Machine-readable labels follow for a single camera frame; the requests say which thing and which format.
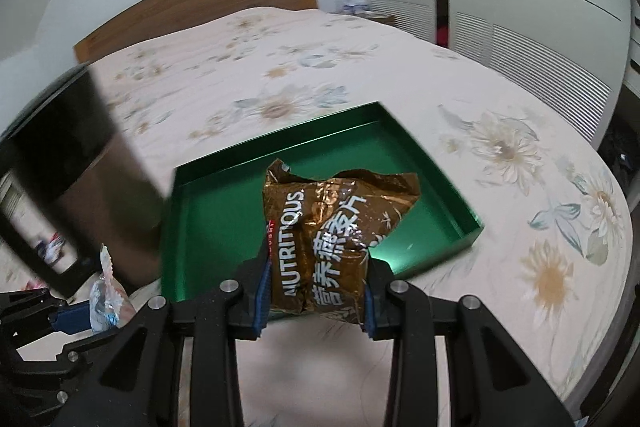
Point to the white wardrobe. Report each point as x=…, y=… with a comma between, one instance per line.
x=525, y=7

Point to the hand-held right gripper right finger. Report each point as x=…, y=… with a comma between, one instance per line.
x=369, y=312

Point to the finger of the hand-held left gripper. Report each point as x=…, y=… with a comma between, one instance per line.
x=50, y=364
x=70, y=319

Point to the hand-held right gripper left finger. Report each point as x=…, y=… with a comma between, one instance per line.
x=262, y=302

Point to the bedside table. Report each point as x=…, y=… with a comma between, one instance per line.
x=380, y=18

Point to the floral bed blanket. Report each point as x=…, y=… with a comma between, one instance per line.
x=350, y=72

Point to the dark cloth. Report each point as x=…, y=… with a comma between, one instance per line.
x=617, y=152

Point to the brown and black kettle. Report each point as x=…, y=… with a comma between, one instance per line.
x=115, y=187

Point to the clear plastic snack packet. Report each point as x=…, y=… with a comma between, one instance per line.
x=107, y=297

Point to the brown snack bag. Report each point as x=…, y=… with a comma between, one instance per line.
x=325, y=232

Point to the green tray box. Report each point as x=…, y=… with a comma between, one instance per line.
x=425, y=207

